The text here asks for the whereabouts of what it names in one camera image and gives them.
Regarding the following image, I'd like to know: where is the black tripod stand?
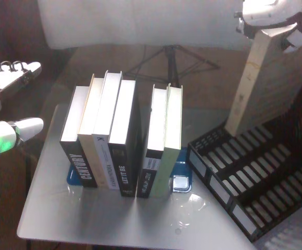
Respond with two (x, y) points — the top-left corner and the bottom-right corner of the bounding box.
(126, 44), (221, 88)

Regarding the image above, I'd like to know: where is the white spine book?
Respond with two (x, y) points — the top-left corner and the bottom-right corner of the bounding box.
(92, 69), (123, 190)

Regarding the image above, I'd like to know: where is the cream cover book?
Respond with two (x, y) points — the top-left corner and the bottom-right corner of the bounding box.
(77, 73), (107, 188)

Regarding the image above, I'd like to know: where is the black Century book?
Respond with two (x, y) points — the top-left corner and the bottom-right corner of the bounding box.
(59, 85), (98, 188)

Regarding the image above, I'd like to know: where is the black plastic file rack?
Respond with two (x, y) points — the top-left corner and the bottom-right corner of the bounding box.
(186, 124), (302, 243)

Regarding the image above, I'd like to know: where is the pale green book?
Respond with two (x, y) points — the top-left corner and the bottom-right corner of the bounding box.
(149, 82), (184, 198)

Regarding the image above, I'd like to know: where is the beige book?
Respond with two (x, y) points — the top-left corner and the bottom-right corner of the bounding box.
(225, 22), (302, 138)

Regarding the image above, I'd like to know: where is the black book with white label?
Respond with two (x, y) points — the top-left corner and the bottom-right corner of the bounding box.
(136, 83), (169, 198)

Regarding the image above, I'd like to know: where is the white backdrop screen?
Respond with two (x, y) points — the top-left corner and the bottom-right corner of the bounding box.
(37, 0), (257, 51)

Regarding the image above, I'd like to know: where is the black Let It Be book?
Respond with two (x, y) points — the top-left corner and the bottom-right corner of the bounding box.
(108, 79), (143, 198)

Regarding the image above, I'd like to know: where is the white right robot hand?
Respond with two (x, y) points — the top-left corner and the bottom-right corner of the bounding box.
(234, 0), (302, 54)

